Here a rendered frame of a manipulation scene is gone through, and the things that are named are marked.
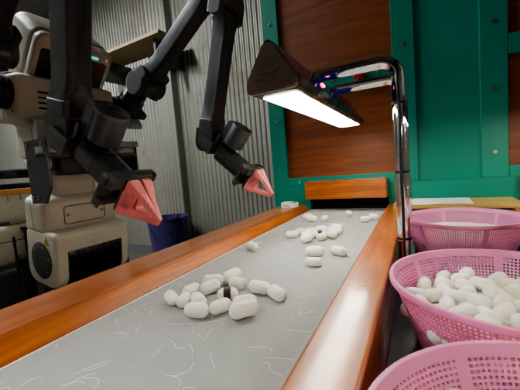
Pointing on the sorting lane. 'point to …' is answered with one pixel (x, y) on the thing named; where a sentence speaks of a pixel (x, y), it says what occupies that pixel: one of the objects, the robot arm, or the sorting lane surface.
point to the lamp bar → (293, 81)
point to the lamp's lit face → (304, 104)
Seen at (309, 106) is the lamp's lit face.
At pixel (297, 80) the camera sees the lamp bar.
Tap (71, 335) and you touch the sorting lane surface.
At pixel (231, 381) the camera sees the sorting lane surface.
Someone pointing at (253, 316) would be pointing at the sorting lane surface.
